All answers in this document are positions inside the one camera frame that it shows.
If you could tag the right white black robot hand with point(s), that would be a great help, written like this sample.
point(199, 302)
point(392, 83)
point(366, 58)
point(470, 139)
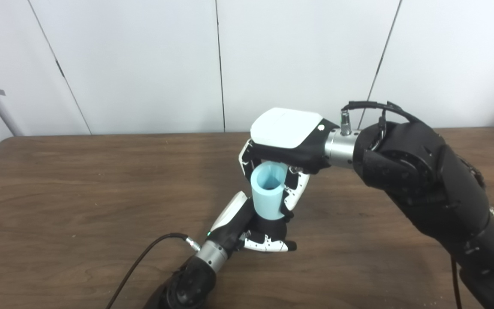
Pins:
point(290, 133)

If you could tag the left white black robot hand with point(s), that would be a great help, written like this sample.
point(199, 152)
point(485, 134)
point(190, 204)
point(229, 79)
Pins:
point(230, 219)

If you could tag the light blue cylinder cup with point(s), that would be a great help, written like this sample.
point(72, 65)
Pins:
point(268, 197)

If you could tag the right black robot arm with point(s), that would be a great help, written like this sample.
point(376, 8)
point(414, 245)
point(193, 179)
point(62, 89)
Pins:
point(435, 180)

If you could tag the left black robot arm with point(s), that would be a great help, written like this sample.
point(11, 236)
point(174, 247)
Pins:
point(187, 279)

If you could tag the dark wall seam hinge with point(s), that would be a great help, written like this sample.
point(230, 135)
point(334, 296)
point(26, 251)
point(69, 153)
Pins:
point(60, 68)

